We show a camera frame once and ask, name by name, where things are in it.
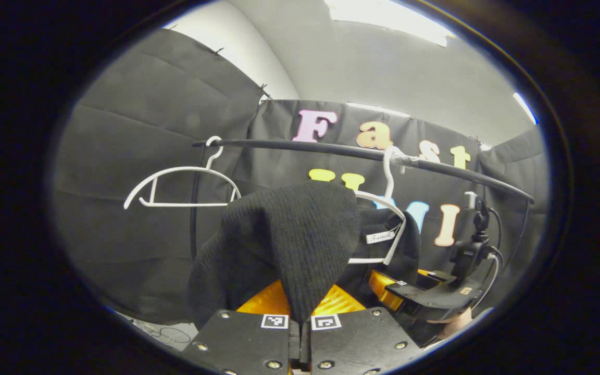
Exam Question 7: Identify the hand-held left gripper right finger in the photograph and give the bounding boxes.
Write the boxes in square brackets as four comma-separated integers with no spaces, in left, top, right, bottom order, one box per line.
[300,284,421,375]

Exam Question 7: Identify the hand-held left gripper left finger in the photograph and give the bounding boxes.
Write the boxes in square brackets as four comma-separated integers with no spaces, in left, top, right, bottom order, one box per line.
[181,280,301,375]

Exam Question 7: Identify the black knit sweater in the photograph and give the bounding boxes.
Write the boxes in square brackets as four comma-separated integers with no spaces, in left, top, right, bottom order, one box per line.
[188,181,421,330]

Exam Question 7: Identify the white plastic hanger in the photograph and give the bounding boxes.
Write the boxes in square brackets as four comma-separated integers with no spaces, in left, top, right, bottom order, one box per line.
[348,146,409,265]
[124,136,242,210]

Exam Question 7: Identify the black metal clothes rack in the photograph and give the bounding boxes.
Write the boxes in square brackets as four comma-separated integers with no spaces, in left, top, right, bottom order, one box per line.
[190,138,536,261]

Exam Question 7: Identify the black backdrop cloth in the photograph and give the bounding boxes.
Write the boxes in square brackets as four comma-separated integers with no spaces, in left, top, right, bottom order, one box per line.
[53,29,549,326]

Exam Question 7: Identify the large ceiling light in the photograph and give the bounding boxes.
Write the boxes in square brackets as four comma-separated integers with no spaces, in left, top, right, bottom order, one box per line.
[326,0,457,47]

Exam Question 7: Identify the thin floor cables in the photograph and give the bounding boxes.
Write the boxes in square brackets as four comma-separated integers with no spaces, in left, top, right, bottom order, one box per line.
[139,322,192,345]

